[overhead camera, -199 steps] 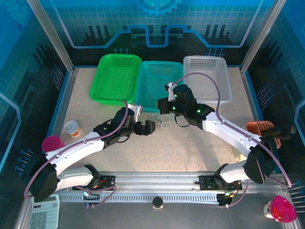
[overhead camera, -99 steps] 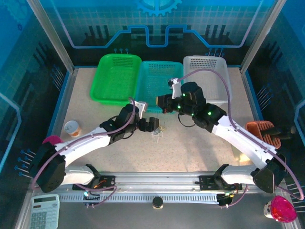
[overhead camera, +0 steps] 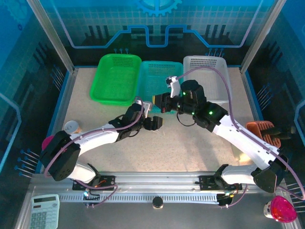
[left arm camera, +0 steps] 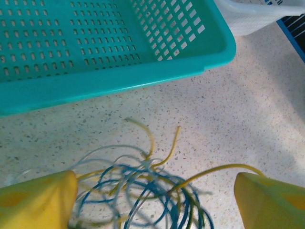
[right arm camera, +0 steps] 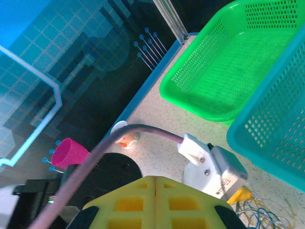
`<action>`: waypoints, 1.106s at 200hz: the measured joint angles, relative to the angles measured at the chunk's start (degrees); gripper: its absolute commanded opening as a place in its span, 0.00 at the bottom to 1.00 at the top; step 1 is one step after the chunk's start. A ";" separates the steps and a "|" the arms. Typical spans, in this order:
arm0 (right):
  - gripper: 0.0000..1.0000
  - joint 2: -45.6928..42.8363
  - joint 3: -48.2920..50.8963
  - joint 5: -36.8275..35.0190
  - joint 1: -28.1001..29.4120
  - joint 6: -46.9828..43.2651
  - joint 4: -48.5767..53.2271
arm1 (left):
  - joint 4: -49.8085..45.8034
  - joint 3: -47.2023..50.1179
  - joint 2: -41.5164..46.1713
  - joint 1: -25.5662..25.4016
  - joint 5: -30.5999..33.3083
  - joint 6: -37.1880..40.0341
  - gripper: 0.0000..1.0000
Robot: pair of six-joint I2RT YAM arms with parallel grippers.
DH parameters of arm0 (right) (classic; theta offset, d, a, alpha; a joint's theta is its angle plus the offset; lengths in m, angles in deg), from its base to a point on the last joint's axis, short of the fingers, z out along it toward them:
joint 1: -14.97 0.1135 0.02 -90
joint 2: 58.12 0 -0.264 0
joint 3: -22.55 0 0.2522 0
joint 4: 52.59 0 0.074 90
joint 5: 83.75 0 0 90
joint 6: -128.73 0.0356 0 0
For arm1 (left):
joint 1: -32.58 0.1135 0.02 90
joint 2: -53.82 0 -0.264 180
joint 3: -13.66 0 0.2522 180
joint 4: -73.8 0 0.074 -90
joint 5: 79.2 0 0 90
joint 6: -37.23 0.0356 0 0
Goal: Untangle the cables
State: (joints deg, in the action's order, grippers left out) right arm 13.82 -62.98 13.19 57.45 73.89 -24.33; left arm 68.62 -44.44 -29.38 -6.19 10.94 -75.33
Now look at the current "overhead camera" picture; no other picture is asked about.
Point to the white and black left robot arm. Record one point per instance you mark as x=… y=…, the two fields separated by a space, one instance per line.
x=95 y=140

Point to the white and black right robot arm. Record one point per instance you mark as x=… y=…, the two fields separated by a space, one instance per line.
x=247 y=145

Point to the teal plastic basket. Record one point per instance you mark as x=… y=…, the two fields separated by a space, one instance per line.
x=152 y=78

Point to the white plastic basket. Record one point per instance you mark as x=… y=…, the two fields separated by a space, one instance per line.
x=214 y=78

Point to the green plastic basket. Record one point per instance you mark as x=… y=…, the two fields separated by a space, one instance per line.
x=114 y=81

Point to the white paper cup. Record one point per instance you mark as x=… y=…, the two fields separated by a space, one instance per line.
x=71 y=126

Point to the orange plastic holder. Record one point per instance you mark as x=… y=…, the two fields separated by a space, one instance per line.
x=253 y=126

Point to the black round knob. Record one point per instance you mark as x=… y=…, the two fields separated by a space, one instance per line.
x=157 y=202

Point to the pink plastic cup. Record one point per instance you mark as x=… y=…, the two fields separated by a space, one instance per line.
x=47 y=142

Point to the black object in holder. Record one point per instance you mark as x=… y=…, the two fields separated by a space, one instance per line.
x=281 y=133

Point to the pale green calculator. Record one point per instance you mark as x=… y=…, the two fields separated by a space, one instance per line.
x=45 y=212

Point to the pink dome with silver base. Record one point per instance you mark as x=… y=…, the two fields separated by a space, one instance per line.
x=283 y=210

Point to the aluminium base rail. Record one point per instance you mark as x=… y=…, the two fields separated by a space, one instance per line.
x=155 y=178

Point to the aluminium frame post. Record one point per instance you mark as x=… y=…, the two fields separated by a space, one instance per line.
x=54 y=35
x=260 y=35

